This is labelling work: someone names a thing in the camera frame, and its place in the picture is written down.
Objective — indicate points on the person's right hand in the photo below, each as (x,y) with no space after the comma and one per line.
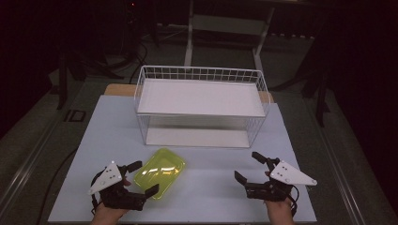
(280,213)

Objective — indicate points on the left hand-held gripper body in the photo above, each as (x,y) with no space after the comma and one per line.
(108,178)

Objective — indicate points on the person's left hand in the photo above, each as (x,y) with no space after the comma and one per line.
(108,216)

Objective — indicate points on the black metal stand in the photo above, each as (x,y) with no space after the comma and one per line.
(320,100)

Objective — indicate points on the yellow-green plastic tray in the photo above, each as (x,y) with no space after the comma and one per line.
(162,170)

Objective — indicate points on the black floor socket plate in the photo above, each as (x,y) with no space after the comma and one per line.
(75,115)

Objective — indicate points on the white metal table frame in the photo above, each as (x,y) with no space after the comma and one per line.
(188,47)

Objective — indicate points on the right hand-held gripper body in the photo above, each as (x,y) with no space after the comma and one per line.
(291,175)

